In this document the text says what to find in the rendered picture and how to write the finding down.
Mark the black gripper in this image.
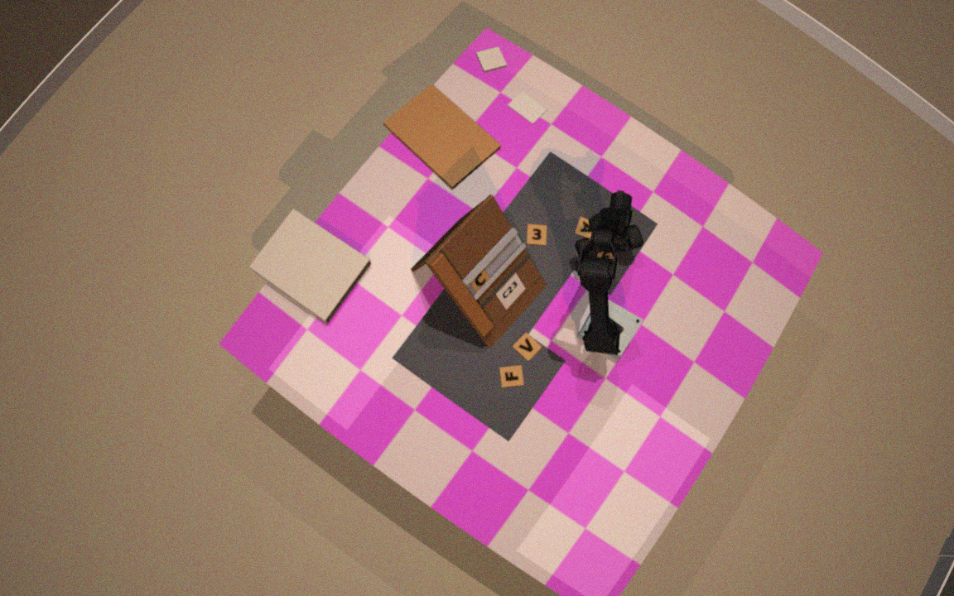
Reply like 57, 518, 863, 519
575, 224, 643, 257

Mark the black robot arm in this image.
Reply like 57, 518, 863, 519
577, 190, 633, 355

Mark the cream paper label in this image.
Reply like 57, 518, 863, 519
496, 272, 526, 309

